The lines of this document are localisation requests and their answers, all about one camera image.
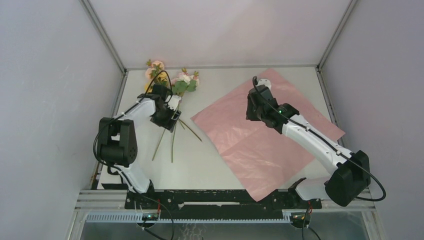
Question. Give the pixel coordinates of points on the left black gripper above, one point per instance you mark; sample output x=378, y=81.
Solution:
x=169, y=123

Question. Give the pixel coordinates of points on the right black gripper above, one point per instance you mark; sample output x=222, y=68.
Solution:
x=250, y=115

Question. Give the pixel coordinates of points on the white pink rose stem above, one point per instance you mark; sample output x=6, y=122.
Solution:
x=184, y=82

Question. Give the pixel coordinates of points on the pink purple wrapping paper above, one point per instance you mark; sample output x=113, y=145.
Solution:
x=260, y=158

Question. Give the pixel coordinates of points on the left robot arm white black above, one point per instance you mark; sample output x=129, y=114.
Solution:
x=115, y=144

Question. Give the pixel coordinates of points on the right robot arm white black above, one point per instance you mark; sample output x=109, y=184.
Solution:
x=349, y=172

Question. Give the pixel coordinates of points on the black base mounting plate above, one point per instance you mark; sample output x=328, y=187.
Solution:
x=205, y=204

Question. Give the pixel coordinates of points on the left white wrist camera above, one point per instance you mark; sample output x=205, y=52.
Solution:
x=173, y=101

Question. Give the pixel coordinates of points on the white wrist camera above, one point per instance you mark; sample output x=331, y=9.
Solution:
x=264, y=82
x=173, y=101

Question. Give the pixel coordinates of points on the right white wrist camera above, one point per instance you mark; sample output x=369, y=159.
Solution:
x=264, y=82

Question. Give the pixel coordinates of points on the aluminium frame rail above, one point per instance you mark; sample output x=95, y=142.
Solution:
x=230, y=67

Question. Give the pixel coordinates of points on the white slotted cable duct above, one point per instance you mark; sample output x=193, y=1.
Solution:
x=127, y=217

